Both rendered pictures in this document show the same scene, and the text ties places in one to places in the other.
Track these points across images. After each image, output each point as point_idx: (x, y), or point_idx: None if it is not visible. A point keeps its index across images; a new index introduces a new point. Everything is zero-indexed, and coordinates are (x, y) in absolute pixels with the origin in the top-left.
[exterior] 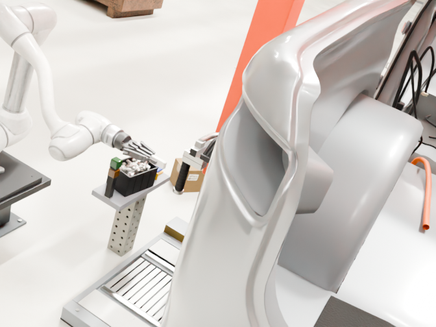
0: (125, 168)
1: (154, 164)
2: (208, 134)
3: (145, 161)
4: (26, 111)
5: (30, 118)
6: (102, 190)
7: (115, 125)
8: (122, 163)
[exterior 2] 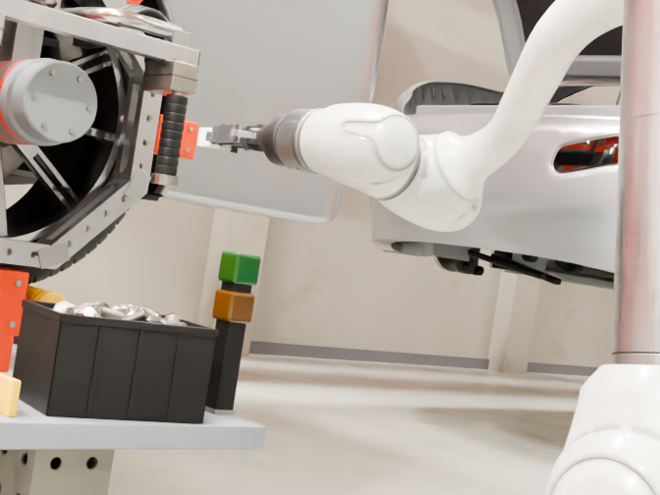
0: (166, 320)
1: (31, 302)
2: (149, 17)
3: (67, 302)
4: (596, 370)
5: (567, 447)
6: (228, 419)
7: (308, 111)
8: (164, 322)
